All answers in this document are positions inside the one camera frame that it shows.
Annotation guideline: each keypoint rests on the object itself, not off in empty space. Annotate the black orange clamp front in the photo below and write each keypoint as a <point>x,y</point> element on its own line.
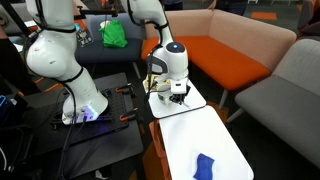
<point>129,115</point>

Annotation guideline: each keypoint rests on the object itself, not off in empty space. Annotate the blue cloth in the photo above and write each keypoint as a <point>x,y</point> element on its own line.
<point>203,167</point>

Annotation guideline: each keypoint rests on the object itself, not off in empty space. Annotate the green plastic bag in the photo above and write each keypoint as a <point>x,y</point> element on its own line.
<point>113,34</point>

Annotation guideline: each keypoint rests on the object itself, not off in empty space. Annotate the long white table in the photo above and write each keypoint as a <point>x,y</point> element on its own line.
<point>197,136</point>

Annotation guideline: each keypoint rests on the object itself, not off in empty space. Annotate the green and white mug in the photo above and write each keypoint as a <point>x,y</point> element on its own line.
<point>164,95</point>

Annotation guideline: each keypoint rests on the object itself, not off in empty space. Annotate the black tag card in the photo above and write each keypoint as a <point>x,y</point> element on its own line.
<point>84,37</point>

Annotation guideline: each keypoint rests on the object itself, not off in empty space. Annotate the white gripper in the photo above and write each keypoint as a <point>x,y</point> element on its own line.
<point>179,87</point>

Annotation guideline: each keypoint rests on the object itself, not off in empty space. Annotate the black orange clamp rear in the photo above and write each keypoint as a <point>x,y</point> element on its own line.
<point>125,89</point>

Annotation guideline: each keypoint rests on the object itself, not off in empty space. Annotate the black cart table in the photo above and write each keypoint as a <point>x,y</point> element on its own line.
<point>96,144</point>

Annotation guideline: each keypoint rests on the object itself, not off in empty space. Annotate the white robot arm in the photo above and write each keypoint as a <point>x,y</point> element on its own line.
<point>52,55</point>

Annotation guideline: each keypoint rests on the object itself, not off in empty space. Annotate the small white side table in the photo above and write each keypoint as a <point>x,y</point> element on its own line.
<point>193,100</point>

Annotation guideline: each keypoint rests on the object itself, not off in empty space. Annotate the grey sofa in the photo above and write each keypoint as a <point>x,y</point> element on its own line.
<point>288,101</point>

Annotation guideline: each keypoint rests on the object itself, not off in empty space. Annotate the black orange clamp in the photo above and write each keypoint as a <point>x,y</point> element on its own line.
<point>129,115</point>
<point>125,89</point>

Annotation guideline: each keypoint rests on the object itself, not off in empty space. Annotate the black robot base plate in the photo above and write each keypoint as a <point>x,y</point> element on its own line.
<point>110,110</point>

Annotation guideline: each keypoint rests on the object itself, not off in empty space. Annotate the orange corner sofa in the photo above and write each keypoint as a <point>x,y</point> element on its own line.
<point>233,50</point>

